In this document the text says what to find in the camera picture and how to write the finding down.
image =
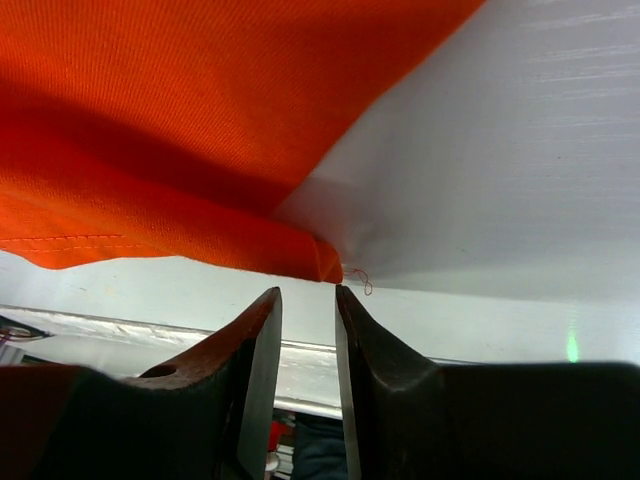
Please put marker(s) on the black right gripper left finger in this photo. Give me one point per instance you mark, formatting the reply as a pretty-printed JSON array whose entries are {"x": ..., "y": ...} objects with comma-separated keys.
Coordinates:
[{"x": 203, "y": 414}]

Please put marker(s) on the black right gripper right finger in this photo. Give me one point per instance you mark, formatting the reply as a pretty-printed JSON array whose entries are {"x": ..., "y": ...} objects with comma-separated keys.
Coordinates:
[{"x": 406, "y": 416}]

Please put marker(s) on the orange t shirt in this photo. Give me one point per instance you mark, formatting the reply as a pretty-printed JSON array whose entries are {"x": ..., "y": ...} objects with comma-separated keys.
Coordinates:
[{"x": 176, "y": 128}]

